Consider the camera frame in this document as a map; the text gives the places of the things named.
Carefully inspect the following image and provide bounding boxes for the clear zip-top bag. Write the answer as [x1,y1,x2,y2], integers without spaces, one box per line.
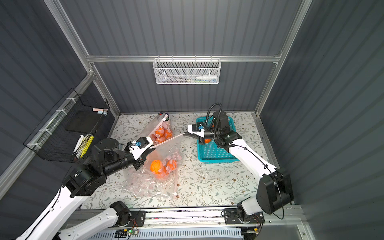
[121,168,179,199]
[142,134,185,181]
[139,113,174,145]

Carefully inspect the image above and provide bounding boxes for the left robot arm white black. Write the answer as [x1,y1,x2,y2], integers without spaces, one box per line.
[18,137,155,240]

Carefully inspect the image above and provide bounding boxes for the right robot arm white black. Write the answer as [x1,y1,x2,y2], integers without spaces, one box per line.
[183,103,294,224]

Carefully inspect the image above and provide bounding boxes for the teal plastic basket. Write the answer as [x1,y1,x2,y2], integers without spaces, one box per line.
[195,116,241,164]

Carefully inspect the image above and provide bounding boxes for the yellow item in black basket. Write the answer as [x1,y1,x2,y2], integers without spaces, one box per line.
[76,135,94,159]

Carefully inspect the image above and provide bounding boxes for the black notebook in basket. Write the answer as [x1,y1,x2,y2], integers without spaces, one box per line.
[65,111,106,134]

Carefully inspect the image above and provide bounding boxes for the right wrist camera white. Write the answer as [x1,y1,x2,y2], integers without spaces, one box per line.
[187,122,205,138]

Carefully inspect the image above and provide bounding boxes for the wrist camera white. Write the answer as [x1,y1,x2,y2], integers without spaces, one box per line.
[187,122,205,138]
[124,137,155,153]

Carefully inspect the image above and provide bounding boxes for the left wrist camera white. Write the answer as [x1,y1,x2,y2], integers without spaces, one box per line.
[124,137,155,153]

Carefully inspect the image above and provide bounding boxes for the white wire mesh basket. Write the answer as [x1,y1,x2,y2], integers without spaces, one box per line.
[153,60,222,85]

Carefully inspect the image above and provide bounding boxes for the black wire wall basket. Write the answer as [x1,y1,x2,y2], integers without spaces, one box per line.
[24,92,114,163]

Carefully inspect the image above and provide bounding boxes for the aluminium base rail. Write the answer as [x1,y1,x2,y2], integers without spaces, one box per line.
[64,205,304,232]

